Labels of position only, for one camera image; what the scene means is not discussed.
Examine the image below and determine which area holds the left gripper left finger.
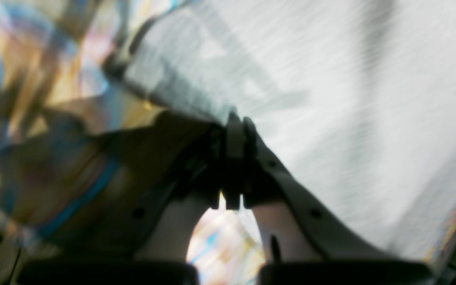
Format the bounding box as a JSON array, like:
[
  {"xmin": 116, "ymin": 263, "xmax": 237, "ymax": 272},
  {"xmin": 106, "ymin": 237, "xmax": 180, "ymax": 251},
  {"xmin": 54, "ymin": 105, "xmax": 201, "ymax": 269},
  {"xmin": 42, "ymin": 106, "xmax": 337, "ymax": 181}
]
[{"xmin": 0, "ymin": 111, "xmax": 228, "ymax": 262}]

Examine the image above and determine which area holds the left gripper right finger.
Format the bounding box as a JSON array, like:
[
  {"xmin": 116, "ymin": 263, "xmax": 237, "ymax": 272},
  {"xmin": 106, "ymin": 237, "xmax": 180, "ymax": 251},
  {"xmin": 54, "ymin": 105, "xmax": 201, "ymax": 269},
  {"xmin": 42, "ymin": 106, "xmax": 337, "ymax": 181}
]
[{"xmin": 243, "ymin": 118, "xmax": 393, "ymax": 262}]

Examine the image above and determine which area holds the grey T-shirt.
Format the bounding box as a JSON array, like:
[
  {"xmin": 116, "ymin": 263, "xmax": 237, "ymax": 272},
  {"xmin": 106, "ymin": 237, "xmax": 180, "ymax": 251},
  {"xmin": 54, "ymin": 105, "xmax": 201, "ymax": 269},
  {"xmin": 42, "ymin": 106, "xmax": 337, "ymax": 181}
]
[{"xmin": 124, "ymin": 0, "xmax": 456, "ymax": 264}]

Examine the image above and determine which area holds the patterned tile tablecloth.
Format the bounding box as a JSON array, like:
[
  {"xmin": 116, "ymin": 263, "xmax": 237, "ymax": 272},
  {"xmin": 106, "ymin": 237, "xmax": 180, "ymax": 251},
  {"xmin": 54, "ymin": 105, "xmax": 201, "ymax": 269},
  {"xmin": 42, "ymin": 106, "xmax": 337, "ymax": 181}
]
[{"xmin": 0, "ymin": 0, "xmax": 450, "ymax": 285}]

